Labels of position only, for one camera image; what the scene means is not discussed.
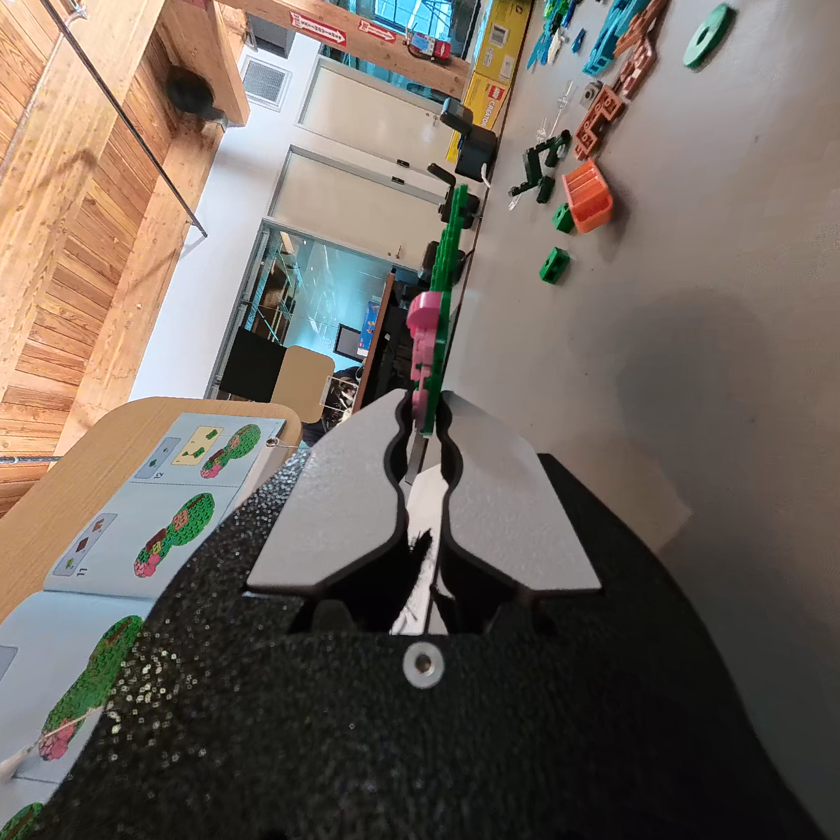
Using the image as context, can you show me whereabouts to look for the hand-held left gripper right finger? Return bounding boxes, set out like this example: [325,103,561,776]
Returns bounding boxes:
[438,390,602,601]

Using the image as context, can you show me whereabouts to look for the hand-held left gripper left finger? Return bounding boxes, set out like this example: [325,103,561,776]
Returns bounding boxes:
[245,388,409,599]

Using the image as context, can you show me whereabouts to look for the green lego baseplate build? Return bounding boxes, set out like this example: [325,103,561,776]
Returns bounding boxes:
[406,184,481,439]

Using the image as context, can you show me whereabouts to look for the lego instruction booklet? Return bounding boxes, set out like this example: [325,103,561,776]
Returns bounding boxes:
[0,412,290,840]

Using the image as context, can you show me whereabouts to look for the blue lego box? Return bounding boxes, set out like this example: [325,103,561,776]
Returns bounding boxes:
[358,302,386,353]

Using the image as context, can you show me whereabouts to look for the dark green lego panel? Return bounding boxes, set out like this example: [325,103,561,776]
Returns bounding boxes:
[521,129,573,183]

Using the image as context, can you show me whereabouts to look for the heap of terracotta lego plates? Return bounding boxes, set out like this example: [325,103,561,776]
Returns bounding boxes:
[573,0,672,163]

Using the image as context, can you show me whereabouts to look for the yellow lego box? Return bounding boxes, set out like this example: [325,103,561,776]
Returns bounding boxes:
[445,0,534,164]

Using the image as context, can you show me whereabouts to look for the green round lego piece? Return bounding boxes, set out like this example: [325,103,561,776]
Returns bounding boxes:
[681,2,736,71]

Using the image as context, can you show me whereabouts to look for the wooden office desk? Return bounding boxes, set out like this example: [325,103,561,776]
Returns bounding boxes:
[356,270,399,411]

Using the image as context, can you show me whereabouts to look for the black partition panel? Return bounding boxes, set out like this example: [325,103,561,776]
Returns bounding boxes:
[218,327,291,403]

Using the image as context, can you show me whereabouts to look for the wooden booklet stand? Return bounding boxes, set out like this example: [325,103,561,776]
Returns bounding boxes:
[0,395,304,624]

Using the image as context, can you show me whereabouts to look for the frosted glass door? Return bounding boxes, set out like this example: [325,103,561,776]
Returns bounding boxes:
[268,144,457,263]
[297,56,457,144]

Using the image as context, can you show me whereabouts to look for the orange brick separator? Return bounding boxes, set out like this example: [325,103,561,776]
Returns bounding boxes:
[561,159,616,235]

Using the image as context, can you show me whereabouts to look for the black battery charger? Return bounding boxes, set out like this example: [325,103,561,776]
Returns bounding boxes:
[425,163,463,224]

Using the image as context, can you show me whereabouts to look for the dark grey battery charger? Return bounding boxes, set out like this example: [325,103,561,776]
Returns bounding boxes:
[438,97,500,183]

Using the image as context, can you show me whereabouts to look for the black round ceiling lamp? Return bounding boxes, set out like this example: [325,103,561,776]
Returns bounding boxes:
[164,67,229,124]

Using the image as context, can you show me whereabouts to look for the black metal rod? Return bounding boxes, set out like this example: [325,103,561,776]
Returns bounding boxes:
[38,0,210,238]

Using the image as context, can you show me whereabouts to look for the wooden beam with red stickers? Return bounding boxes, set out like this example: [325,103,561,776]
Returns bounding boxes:
[213,0,475,101]

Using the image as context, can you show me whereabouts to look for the cluster of azure curved pieces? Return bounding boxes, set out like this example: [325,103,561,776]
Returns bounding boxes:
[579,0,652,78]

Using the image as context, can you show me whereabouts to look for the wall air vent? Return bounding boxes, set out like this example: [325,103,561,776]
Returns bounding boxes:
[238,54,294,114]

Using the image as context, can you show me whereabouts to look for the red wall alarm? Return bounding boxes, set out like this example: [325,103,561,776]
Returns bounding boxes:
[406,29,455,64]

